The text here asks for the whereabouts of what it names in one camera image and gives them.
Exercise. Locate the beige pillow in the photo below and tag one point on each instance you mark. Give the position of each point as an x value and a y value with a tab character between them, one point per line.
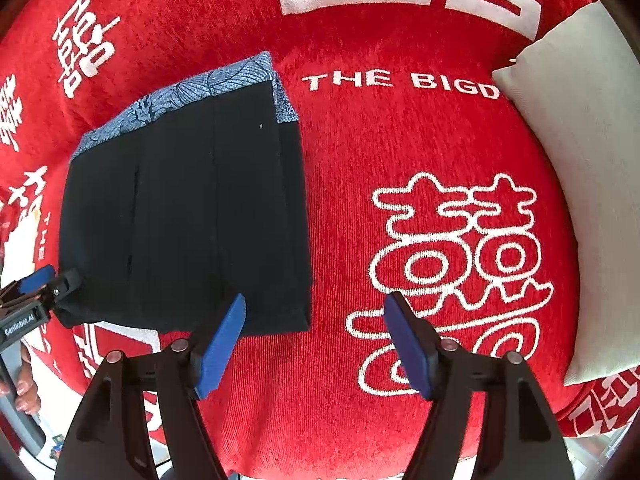
578	89

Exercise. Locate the red blanket white characters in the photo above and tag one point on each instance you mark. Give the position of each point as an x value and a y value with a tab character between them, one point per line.
420	178

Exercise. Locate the person's left hand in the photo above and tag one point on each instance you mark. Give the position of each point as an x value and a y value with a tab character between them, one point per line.
28	400

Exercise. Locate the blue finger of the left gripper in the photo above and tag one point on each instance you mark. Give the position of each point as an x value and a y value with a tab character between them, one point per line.
36	280
64	284

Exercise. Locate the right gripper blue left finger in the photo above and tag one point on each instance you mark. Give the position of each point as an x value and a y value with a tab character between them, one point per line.
109	439

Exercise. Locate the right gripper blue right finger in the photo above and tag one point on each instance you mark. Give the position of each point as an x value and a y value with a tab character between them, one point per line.
520	438

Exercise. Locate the black pants grey patterned waistband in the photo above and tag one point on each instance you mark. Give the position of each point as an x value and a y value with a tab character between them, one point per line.
193	194

